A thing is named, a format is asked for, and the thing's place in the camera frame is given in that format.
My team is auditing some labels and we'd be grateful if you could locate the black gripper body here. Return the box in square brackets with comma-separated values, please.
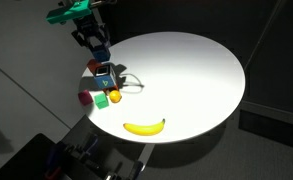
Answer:
[74, 14, 104, 38]

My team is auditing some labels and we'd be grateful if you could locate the blue block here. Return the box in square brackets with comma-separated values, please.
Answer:
[91, 46, 111, 63]

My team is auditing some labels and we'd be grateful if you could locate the orange block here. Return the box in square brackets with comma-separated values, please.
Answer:
[86, 59, 102, 76]

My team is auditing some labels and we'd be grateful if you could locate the magenta block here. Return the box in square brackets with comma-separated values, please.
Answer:
[77, 89, 94, 107]

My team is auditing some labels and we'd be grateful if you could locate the green block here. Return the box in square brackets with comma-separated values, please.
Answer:
[93, 92, 110, 110]

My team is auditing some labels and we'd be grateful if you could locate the blue patterned box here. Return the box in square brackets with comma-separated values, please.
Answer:
[93, 63, 118, 90]

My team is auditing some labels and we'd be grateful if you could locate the yellow ball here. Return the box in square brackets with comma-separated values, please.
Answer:
[108, 89, 123, 104]

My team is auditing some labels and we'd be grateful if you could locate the yellow banana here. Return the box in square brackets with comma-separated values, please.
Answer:
[122, 118, 166, 137]

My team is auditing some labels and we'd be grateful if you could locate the purple spring clamp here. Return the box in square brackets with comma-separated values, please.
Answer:
[44, 141, 67, 180]

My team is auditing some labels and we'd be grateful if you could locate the white table base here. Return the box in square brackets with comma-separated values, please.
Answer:
[137, 143, 156, 168]

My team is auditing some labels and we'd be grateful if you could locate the black base platform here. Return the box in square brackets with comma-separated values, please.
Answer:
[0, 133, 60, 180]

